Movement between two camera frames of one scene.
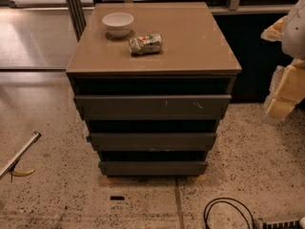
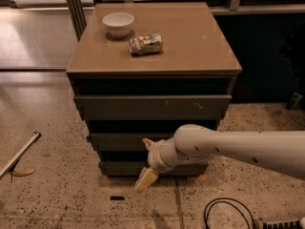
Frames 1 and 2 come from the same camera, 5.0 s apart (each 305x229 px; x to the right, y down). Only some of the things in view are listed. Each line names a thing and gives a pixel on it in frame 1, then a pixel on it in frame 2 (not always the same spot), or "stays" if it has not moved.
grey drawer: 152,141 stays
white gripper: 294,37 to 154,156
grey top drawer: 156,107 stays
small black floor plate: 117,197 stays
